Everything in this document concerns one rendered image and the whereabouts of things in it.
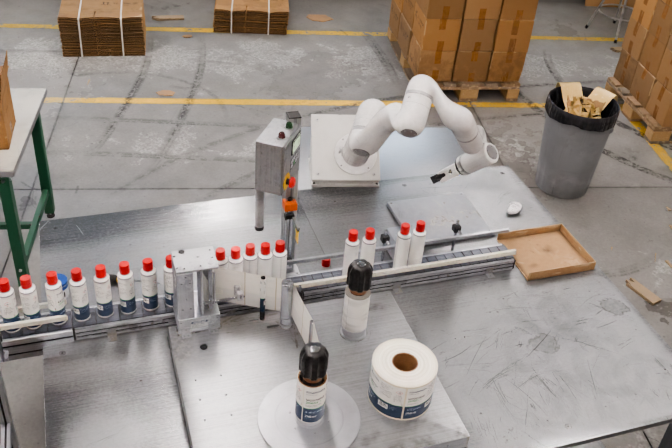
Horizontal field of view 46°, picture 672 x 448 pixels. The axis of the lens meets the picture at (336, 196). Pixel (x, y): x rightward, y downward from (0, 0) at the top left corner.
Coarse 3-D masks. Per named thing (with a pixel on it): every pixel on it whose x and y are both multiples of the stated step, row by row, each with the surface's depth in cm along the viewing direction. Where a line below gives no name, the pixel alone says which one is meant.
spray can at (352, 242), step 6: (354, 234) 280; (348, 240) 283; (354, 240) 282; (348, 246) 283; (354, 246) 282; (348, 252) 284; (354, 252) 284; (348, 258) 286; (354, 258) 286; (348, 264) 287
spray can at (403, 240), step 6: (402, 228) 287; (408, 228) 286; (402, 234) 288; (408, 234) 289; (396, 240) 292; (402, 240) 288; (408, 240) 289; (396, 246) 292; (402, 246) 290; (408, 246) 291; (396, 252) 293; (402, 252) 291; (408, 252) 293; (396, 258) 294; (402, 258) 293; (396, 264) 295; (402, 264) 295
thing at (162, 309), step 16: (432, 256) 306; (448, 256) 307; (464, 256) 308; (512, 256) 310; (336, 272) 294; (416, 272) 298; (304, 288) 286; (320, 288) 286; (160, 304) 273; (96, 320) 266; (112, 320) 265
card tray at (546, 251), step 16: (560, 224) 332; (512, 240) 326; (528, 240) 327; (544, 240) 328; (560, 240) 329; (576, 240) 323; (528, 256) 318; (544, 256) 319; (560, 256) 320; (576, 256) 320; (528, 272) 310; (544, 272) 306; (560, 272) 309; (576, 272) 312
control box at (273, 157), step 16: (272, 128) 260; (256, 144) 253; (272, 144) 252; (288, 144) 254; (256, 160) 256; (272, 160) 255; (288, 160) 258; (256, 176) 260; (272, 176) 258; (288, 176) 262; (272, 192) 262
